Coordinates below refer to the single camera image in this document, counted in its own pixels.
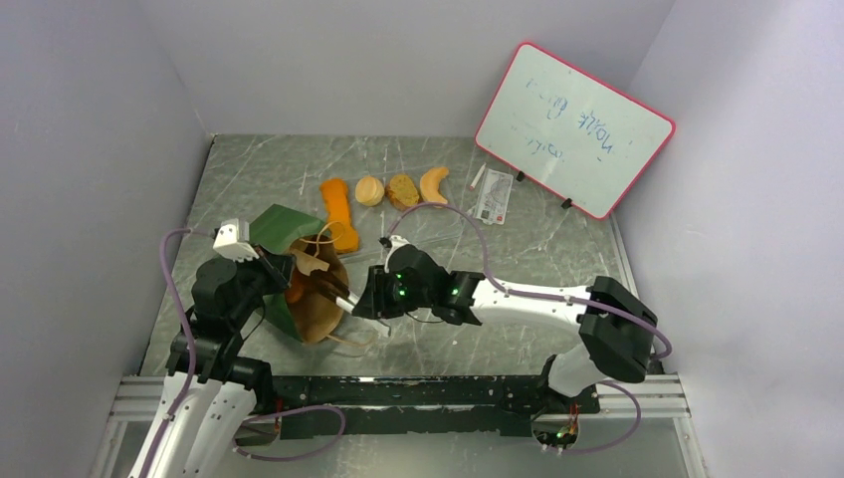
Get green paper bag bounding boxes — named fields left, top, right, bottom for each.
left=250, top=204, right=378, bottom=349

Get white pink marker pen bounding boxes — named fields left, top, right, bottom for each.
left=468, top=163, right=487, bottom=191

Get white ruler package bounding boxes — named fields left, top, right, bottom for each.
left=474, top=169, right=515, bottom=225

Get aluminium side rail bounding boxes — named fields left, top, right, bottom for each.
left=608, top=214, right=639, bottom=298

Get silver metal tongs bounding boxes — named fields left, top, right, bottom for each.
left=311, top=270, right=359, bottom=315

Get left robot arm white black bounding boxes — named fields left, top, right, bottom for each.
left=129, top=254, right=296, bottom=477

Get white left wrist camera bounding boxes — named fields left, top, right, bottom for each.
left=213, top=218, right=259, bottom=263

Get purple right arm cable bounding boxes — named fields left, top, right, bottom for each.
left=379, top=201, right=674, bottom=456

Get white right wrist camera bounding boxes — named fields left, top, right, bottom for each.
left=379, top=235, right=409, bottom=269

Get pink framed whiteboard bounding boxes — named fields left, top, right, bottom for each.
left=475, top=42, right=676, bottom=219

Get tan fake croissant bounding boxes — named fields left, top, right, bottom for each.
left=419, top=166, right=450, bottom=204

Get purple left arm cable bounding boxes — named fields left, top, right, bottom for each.
left=135, top=228, right=346, bottom=478

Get orange fake bread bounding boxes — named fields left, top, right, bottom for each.
left=319, top=178, right=360, bottom=254

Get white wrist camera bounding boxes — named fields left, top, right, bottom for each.
left=213, top=218, right=259, bottom=263
left=379, top=235, right=409, bottom=269

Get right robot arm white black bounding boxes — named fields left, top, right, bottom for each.
left=335, top=241, right=658, bottom=414

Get orange fake baguette loaf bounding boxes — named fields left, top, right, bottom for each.
left=284, top=269, right=309, bottom=305

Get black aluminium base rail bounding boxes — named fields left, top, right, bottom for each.
left=107, top=372, right=691, bottom=441

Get round tan fake bun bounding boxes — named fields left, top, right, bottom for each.
left=354, top=175, right=385, bottom=207

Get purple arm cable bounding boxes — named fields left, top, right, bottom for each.
left=379, top=201, right=674, bottom=456
left=135, top=228, right=346, bottom=478

